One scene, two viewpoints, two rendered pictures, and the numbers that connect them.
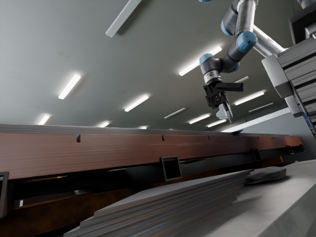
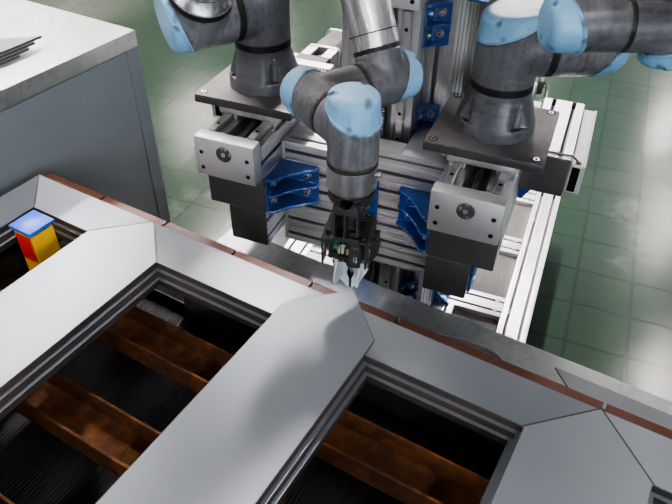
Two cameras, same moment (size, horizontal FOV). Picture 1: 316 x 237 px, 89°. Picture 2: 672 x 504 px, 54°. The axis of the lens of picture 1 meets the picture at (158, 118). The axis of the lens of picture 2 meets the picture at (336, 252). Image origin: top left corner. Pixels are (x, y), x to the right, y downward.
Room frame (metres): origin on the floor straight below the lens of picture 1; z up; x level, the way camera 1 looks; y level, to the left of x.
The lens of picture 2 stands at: (0.98, 0.46, 1.66)
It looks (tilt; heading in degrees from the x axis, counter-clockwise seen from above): 40 degrees down; 250
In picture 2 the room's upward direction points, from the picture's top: 1 degrees clockwise
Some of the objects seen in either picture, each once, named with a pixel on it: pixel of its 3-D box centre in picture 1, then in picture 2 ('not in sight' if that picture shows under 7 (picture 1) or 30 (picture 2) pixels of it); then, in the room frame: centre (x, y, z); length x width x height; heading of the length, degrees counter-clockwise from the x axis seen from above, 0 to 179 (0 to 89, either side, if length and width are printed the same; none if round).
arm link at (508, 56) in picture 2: not in sight; (513, 41); (0.31, -0.51, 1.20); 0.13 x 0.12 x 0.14; 165
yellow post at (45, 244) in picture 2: not in sight; (46, 264); (1.21, -0.69, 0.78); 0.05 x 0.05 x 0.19; 40
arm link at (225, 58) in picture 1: (227, 63); (325, 98); (0.70, -0.40, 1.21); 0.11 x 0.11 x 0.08; 14
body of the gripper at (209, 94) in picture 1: (216, 94); (349, 222); (0.70, -0.29, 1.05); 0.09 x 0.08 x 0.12; 58
